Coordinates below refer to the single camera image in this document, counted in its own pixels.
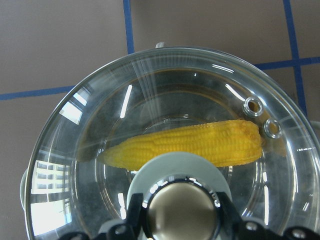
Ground yellow corn cob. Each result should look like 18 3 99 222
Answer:
97 119 263 171

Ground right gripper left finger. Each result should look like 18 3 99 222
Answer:
107 193 147 240

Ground brown paper table cover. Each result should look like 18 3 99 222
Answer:
0 0 320 240

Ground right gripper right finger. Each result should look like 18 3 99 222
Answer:
216 192 260 240

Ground glass pot lid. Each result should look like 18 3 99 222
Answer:
24 46 320 240

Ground mint green cooking pot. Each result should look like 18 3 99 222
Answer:
19 41 320 240

